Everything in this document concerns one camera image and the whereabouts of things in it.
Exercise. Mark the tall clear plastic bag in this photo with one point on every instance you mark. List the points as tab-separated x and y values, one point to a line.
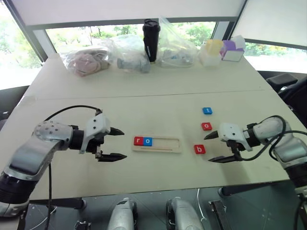
176	50

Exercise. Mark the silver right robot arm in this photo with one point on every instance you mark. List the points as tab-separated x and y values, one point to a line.
283	143

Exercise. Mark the plastic bag with pink items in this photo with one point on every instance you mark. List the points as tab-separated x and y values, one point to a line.
86	62

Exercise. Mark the black office chair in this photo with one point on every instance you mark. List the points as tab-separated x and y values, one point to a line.
287	88

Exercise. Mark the purple and white box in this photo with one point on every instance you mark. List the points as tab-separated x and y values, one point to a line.
232	51

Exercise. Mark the red letter b block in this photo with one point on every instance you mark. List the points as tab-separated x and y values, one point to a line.
200	149

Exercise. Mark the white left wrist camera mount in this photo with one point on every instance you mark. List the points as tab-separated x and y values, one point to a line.
97	124

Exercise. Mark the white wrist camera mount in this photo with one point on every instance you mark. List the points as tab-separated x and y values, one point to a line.
231	131
97	124

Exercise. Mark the red letter r block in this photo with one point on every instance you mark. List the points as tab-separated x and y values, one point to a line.
138	141

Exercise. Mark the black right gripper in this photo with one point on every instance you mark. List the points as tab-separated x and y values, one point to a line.
237	146

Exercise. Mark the red letter o block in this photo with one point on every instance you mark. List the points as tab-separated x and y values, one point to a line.
206	126

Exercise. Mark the plastic bag with grey item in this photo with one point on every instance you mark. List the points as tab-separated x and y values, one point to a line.
132	57

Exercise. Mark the black travel tumbler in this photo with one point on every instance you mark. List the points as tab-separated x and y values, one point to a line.
151	40

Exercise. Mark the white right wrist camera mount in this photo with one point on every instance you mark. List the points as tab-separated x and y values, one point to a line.
231	131

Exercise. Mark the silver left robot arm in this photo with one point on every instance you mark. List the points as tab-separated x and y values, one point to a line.
36	148

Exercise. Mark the silver rounded robot leg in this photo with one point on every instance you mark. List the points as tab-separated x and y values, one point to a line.
122	214
183	215

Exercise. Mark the translucent white plastic container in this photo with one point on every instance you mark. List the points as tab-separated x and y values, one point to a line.
208	58

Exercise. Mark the black table frame bar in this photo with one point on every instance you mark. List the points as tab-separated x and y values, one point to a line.
60	203
251	189

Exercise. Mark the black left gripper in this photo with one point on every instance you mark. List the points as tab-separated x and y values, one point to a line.
94	145

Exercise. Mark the black metal bracket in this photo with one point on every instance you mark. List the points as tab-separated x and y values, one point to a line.
219	214

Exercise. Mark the blue letter o block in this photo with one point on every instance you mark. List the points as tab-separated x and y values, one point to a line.
147	141

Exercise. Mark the wooden letter tray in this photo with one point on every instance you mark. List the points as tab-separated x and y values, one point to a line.
172	145

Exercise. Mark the yellow plastic cup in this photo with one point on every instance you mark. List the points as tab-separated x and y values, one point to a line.
214	45

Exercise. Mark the blue letter t block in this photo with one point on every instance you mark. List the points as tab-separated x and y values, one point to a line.
207	110

